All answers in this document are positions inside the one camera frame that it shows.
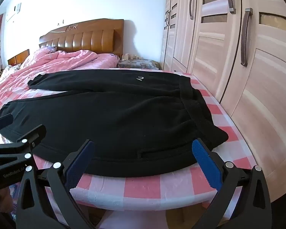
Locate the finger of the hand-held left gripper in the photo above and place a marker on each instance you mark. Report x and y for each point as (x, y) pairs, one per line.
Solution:
(34, 134)
(1, 123)

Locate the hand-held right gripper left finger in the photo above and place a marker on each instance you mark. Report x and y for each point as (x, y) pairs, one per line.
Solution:
(82, 157)

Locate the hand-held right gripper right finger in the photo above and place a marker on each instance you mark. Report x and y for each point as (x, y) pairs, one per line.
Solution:
(206, 162)

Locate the black pants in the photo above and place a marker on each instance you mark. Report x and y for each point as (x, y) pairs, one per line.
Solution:
(109, 124)

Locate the dark patterned cushion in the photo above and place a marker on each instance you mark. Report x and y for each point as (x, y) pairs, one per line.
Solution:
(1, 72)

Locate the pink checked bed sheet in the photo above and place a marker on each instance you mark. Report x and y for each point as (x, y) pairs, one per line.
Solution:
(143, 188)

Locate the wooden bedside cabinet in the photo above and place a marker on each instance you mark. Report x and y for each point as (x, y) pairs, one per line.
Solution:
(19, 57)

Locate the pink quilt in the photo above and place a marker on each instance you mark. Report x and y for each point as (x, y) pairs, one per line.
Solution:
(62, 62)

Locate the floral pillow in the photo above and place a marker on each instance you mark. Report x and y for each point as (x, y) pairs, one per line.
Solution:
(46, 50)

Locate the light wooden wardrobe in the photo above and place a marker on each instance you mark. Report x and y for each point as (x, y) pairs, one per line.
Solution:
(264, 88)

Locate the wooden headboard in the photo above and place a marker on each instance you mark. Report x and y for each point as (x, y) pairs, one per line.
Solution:
(85, 38)

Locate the white air conditioner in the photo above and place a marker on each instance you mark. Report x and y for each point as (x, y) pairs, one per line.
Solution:
(14, 12)

